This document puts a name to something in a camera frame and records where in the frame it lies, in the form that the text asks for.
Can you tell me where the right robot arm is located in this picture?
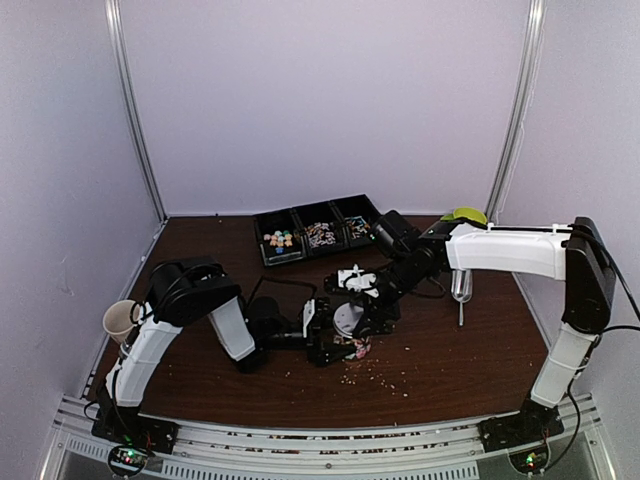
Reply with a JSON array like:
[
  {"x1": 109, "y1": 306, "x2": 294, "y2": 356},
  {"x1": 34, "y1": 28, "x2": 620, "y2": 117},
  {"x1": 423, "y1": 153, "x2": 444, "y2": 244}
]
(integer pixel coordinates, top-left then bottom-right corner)
[{"x1": 338, "y1": 210, "x2": 615, "y2": 442}]

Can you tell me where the right aluminium frame post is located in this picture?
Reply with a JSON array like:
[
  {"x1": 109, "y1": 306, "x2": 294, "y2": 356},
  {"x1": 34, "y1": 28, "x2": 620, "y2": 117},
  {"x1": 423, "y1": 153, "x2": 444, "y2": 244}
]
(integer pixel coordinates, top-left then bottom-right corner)
[{"x1": 485, "y1": 0, "x2": 547, "y2": 223}]

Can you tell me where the black three-compartment candy tray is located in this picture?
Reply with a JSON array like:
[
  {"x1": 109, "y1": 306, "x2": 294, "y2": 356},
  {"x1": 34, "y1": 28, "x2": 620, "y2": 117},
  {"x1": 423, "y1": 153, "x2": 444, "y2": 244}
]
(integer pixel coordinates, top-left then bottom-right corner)
[{"x1": 253, "y1": 194, "x2": 381, "y2": 267}]

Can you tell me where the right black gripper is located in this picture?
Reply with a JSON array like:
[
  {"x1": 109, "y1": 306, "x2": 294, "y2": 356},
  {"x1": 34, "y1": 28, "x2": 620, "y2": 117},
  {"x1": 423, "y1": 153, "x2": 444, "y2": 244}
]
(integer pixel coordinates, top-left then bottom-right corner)
[{"x1": 349, "y1": 252, "x2": 430, "y2": 338}]

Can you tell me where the clear plastic cup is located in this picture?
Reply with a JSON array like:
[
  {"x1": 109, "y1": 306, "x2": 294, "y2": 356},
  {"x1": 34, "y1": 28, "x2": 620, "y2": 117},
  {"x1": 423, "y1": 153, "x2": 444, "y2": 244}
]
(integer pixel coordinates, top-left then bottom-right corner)
[{"x1": 333, "y1": 335, "x2": 371, "y2": 361}]

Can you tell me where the clear plastic lid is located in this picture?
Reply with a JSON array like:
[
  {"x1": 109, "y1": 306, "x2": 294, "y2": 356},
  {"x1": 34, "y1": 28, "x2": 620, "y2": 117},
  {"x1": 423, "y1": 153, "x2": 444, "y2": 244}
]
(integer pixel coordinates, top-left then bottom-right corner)
[{"x1": 333, "y1": 302, "x2": 364, "y2": 339}]

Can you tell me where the green bowl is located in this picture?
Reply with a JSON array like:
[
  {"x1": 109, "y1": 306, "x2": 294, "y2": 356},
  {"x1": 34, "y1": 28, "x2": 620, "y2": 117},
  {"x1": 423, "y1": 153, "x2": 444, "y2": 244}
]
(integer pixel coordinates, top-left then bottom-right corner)
[{"x1": 440, "y1": 206, "x2": 488, "y2": 227}]

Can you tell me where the aluminium frame post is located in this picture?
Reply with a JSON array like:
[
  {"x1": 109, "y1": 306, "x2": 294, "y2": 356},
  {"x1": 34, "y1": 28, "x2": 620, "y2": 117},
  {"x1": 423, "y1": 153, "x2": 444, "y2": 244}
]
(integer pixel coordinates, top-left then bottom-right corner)
[
  {"x1": 104, "y1": 0, "x2": 168, "y2": 222},
  {"x1": 485, "y1": 0, "x2": 547, "y2": 223}
]

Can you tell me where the cream floral mug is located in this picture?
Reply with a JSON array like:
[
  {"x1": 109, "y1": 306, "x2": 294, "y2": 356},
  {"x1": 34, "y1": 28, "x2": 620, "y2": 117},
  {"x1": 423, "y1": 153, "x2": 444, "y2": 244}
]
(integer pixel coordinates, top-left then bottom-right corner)
[{"x1": 102, "y1": 299, "x2": 140, "y2": 344}]

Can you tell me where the front aluminium rail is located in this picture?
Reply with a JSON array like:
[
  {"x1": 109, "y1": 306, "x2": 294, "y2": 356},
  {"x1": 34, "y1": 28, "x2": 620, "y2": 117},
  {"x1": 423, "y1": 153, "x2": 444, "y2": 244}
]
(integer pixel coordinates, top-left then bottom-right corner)
[{"x1": 36, "y1": 396, "x2": 620, "y2": 479}]

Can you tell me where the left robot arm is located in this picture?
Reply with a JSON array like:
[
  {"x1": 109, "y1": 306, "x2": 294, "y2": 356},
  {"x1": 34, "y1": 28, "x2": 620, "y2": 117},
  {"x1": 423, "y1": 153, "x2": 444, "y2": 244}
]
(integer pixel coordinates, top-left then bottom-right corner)
[{"x1": 97, "y1": 257, "x2": 358, "y2": 444}]

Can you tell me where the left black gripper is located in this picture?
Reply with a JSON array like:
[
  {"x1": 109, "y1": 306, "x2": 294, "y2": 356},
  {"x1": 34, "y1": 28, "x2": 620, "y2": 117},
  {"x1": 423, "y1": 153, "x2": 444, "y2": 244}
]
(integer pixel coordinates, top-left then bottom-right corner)
[{"x1": 261, "y1": 310, "x2": 356, "y2": 369}]

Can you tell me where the left aluminium frame post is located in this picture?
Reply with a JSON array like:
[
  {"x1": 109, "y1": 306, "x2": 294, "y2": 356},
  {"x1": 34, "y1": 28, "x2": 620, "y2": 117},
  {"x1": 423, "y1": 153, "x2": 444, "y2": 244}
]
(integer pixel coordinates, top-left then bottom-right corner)
[{"x1": 104, "y1": 0, "x2": 168, "y2": 222}]

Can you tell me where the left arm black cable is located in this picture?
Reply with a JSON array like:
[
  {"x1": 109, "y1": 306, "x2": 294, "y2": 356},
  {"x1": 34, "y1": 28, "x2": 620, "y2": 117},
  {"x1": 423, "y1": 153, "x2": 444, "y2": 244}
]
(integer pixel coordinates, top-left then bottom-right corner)
[{"x1": 248, "y1": 275, "x2": 317, "y2": 311}]

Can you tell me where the metal scoop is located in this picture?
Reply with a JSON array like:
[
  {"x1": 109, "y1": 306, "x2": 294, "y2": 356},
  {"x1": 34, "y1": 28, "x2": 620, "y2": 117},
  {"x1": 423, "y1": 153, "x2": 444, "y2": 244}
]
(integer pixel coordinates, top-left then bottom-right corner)
[{"x1": 450, "y1": 270, "x2": 473, "y2": 327}]

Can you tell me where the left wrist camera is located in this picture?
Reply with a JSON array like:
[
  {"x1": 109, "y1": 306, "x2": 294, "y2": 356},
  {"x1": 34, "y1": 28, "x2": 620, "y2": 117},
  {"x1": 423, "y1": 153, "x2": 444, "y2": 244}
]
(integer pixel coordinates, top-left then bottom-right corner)
[{"x1": 301, "y1": 299, "x2": 316, "y2": 338}]

